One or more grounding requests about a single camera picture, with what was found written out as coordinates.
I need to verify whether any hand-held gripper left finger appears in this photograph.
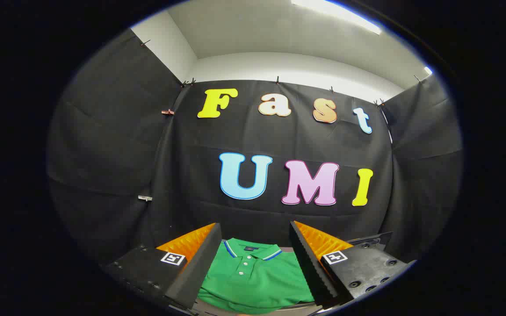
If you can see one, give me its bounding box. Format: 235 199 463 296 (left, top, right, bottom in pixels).
103 222 223 310

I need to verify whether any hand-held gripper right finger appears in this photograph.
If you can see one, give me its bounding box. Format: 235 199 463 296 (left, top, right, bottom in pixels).
288 220 417 308

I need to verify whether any green polo shirt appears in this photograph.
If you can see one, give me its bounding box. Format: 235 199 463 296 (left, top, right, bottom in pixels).
197 237 316 315

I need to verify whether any black backdrop cloth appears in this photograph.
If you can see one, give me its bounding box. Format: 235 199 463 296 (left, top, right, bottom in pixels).
47 29 463 268

